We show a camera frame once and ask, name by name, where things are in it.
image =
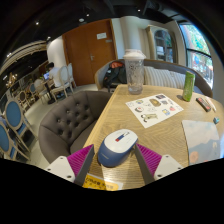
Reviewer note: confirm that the pale printed mouse pad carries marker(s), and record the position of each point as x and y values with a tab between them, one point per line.
203	141

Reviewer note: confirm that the green drink can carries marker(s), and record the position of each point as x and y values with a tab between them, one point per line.
188	86

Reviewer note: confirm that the striped cushion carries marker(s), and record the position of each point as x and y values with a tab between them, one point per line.
163	78

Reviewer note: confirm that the yellow table label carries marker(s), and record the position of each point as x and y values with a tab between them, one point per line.
100	184

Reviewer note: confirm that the white dining chair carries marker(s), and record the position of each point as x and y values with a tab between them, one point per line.
71	75
63	80

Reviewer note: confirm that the blue and white computer mouse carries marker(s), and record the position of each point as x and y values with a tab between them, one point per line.
115	148

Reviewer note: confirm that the person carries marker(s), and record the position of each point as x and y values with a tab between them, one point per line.
53	73

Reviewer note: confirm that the clear shaker bottle white lid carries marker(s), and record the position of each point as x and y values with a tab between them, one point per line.
134	73

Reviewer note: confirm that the white pen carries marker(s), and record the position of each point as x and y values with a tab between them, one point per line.
211	104

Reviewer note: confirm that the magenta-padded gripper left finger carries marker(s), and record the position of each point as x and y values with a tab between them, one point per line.
60	166

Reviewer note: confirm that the black backpack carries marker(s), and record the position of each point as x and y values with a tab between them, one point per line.
115	75

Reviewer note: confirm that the large window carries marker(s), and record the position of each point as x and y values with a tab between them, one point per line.
198	53

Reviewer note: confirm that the white sticker sheet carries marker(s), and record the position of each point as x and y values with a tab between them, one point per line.
153	110

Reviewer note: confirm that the group of blue-backed chairs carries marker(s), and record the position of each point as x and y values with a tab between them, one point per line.
13	116

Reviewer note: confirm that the grey curved sofa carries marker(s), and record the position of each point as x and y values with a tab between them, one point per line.
186	71

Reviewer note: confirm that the brown wooden door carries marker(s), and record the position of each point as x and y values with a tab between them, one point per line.
86	56

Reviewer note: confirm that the grey tufted armchair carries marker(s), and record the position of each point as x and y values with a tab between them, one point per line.
70	123

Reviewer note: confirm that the small teal eraser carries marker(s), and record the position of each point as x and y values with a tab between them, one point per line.
216	120

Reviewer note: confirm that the cream glass-door cabinet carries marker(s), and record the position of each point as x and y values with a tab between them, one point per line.
163	43

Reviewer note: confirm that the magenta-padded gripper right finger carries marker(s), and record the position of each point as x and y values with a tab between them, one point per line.
166	165

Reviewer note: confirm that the gold chandelier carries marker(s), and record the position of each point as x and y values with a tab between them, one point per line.
11	79

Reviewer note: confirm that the white door sign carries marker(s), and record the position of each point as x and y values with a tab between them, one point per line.
101	35

